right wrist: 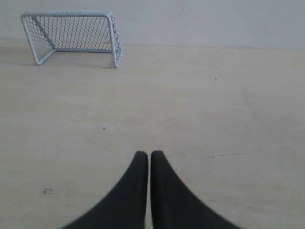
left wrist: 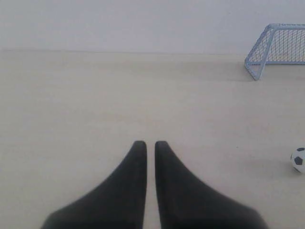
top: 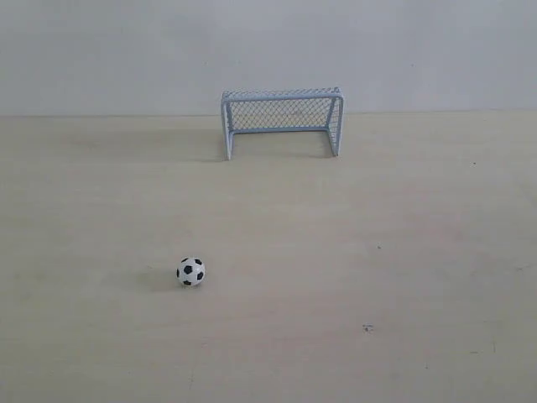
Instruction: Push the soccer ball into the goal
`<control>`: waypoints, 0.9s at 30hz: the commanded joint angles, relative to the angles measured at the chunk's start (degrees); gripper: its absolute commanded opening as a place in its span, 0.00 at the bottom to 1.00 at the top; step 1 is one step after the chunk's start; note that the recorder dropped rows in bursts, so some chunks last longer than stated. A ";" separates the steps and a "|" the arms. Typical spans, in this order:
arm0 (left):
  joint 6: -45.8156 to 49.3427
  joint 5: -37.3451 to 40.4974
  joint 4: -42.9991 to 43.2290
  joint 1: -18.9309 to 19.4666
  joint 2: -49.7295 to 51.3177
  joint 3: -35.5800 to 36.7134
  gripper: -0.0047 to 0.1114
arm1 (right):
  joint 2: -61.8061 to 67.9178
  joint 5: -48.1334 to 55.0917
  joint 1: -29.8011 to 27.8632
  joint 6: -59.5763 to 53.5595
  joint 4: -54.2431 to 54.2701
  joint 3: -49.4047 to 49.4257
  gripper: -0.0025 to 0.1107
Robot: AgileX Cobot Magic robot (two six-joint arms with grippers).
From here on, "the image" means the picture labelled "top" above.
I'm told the small blue goal with net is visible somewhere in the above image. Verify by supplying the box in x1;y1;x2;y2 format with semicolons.
220;86;345;160

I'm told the black and white soccer ball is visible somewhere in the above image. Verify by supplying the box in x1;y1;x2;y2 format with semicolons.
176;256;206;287

